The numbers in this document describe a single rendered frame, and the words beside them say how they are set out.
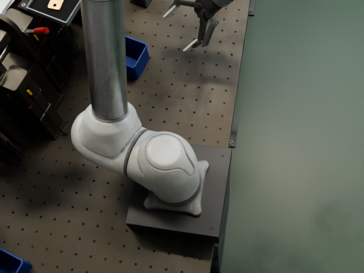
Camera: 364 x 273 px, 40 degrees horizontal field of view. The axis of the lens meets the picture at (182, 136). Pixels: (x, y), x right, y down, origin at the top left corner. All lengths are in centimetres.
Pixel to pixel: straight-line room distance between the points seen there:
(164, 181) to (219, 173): 29
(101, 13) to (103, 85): 21
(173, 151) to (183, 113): 46
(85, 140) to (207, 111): 52
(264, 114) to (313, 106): 25
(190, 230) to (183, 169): 25
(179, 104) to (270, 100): 87
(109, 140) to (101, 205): 38
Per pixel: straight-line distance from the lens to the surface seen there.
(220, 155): 161
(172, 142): 135
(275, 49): 273
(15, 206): 181
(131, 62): 190
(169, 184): 137
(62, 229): 173
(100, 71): 127
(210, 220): 154
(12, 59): 171
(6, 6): 179
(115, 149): 141
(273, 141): 250
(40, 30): 150
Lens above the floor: 232
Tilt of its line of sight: 68 degrees down
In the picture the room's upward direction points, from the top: 12 degrees counter-clockwise
